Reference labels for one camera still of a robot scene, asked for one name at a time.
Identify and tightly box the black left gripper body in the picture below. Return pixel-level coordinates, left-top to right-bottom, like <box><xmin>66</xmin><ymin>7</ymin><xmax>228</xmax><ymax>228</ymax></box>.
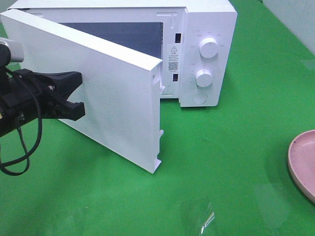
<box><xmin>0</xmin><ymin>69</ymin><xmax>85</xmax><ymax>128</ymax></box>

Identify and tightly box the white microwave door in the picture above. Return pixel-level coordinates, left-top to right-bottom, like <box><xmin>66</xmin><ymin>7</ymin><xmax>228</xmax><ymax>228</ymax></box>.
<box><xmin>0</xmin><ymin>9</ymin><xmax>163</xmax><ymax>173</ymax></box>

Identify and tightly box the white timer knob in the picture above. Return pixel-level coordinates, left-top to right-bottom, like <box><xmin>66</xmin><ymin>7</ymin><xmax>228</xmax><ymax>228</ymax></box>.
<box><xmin>195</xmin><ymin>69</ymin><xmax>213</xmax><ymax>88</ymax></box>

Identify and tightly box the pink round plate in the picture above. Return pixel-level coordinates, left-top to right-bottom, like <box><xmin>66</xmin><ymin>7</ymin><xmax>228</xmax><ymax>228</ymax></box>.
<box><xmin>287</xmin><ymin>130</ymin><xmax>315</xmax><ymax>203</ymax></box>

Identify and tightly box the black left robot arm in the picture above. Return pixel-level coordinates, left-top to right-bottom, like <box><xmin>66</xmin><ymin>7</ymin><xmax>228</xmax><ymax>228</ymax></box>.
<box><xmin>0</xmin><ymin>69</ymin><xmax>85</xmax><ymax>136</ymax></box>

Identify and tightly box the round white door button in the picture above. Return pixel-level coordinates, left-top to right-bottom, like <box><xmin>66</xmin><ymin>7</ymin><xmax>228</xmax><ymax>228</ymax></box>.
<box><xmin>192</xmin><ymin>92</ymin><xmax>208</xmax><ymax>104</ymax></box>

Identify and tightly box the white microwave oven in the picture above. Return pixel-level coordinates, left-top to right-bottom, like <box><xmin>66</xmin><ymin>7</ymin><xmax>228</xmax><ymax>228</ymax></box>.
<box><xmin>9</xmin><ymin>0</ymin><xmax>237</xmax><ymax>107</ymax></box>

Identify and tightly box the white upper power knob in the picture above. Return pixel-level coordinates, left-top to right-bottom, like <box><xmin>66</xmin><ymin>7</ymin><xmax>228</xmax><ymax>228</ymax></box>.
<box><xmin>199</xmin><ymin>36</ymin><xmax>219</xmax><ymax>59</ymax></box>

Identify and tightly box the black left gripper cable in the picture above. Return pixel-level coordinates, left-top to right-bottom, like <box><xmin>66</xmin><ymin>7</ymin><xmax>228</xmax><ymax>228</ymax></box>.
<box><xmin>0</xmin><ymin>66</ymin><xmax>44</xmax><ymax>177</ymax></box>

